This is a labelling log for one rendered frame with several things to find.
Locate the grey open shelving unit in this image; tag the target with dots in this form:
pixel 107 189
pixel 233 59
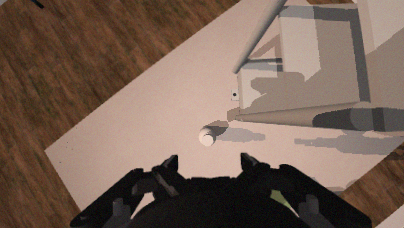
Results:
pixel 323 63

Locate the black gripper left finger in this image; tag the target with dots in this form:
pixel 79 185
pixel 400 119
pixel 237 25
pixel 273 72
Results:
pixel 114 208

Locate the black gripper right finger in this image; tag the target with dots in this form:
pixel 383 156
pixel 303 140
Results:
pixel 318 206

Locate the beige bottle with grey cap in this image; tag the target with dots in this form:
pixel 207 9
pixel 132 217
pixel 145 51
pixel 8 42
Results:
pixel 207 136

